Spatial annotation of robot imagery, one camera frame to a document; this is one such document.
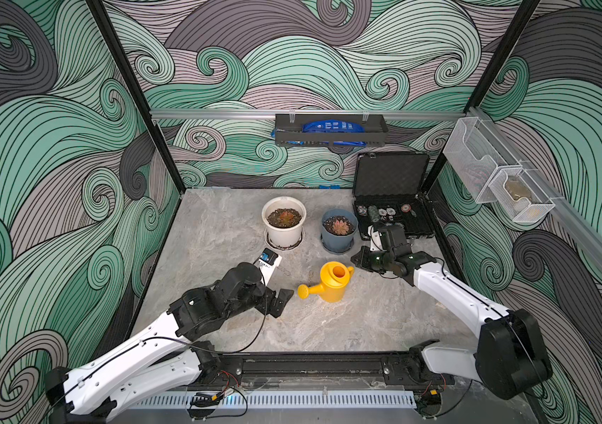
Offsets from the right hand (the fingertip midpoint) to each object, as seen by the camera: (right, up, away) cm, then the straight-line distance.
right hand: (355, 259), depth 86 cm
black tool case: (+20, +24, +26) cm, 41 cm away
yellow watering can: (-8, -4, -5) cm, 11 cm away
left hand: (-24, -3, -17) cm, 29 cm away
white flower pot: (-24, +6, +14) cm, 29 cm away
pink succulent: (-4, +10, +9) cm, 14 cm away
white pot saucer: (-25, +1, +15) cm, 29 cm away
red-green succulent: (-24, +13, +12) cm, 30 cm away
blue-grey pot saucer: (-3, 0, +12) cm, 13 cm away
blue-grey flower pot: (-7, +5, +6) cm, 11 cm away
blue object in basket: (-7, +46, +7) cm, 47 cm away
